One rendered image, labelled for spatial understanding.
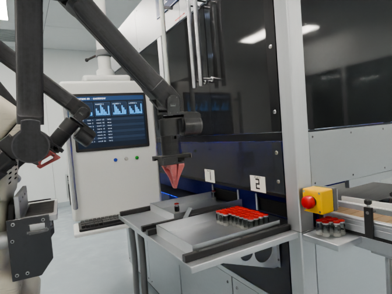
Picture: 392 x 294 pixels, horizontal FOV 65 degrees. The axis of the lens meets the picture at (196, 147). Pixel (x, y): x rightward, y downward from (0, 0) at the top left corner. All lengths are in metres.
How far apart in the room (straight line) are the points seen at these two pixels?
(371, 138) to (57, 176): 5.63
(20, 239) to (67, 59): 5.71
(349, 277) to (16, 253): 1.10
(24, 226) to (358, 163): 1.11
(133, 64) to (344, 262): 0.99
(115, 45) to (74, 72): 5.64
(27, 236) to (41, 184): 5.38
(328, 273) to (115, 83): 1.36
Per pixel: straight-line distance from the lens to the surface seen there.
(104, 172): 1.77
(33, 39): 0.81
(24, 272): 0.97
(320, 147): 1.12
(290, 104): 1.03
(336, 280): 1.29
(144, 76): 0.85
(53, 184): 6.32
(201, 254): 0.91
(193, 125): 0.91
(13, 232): 0.95
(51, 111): 6.31
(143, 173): 1.81
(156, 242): 1.07
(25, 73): 0.80
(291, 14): 1.09
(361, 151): 1.31
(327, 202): 1.01
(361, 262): 1.39
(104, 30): 0.84
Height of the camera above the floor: 1.24
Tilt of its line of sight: 3 degrees down
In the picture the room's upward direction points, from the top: 4 degrees counter-clockwise
